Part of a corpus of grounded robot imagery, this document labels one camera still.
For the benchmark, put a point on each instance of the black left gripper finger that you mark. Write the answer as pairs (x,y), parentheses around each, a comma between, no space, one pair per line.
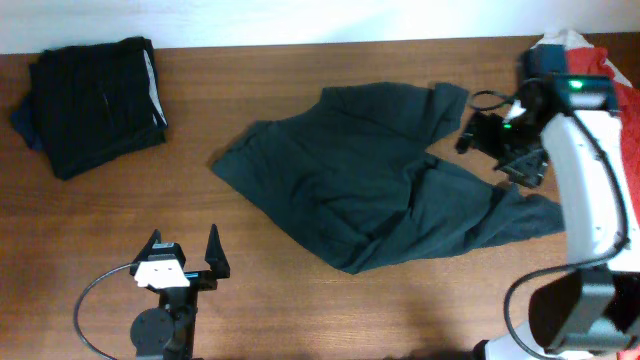
(215,256)
(154,239)

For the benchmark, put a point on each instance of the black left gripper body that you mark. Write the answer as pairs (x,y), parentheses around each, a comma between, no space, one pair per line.
(198,275)

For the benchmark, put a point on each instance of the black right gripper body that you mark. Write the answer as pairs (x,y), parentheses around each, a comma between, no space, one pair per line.
(486,136)

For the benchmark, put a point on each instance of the dark green t-shirt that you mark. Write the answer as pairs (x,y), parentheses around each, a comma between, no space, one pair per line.
(352,180)

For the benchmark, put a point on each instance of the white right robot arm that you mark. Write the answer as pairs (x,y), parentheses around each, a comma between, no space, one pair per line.
(571,124)

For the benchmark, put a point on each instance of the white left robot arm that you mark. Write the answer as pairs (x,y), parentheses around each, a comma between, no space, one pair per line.
(167,330)

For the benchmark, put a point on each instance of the red and white garment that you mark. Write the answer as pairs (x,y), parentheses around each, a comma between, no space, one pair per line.
(627,115)

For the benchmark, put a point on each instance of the folded black garment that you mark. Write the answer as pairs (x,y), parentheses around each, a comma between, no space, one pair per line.
(90,104)

